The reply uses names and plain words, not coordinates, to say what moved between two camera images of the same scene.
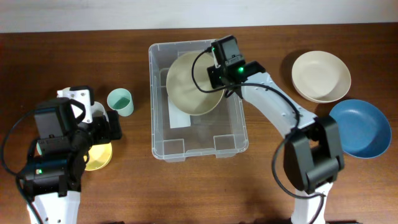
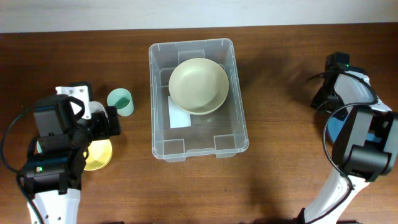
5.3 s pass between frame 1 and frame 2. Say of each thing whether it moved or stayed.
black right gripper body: moved
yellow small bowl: stayed
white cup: stayed
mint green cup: stayed
